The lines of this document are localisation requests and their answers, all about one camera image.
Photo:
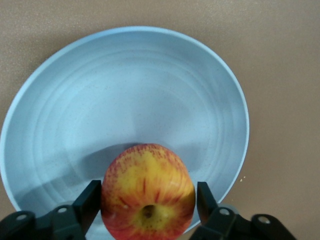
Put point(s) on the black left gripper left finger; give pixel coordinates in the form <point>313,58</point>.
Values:
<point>85,207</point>

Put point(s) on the blue plate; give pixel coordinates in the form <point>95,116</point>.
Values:
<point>125,100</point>

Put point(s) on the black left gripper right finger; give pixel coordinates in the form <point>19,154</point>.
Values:
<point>207,207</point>

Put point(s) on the red yellow apple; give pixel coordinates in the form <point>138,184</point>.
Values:
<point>147,192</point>

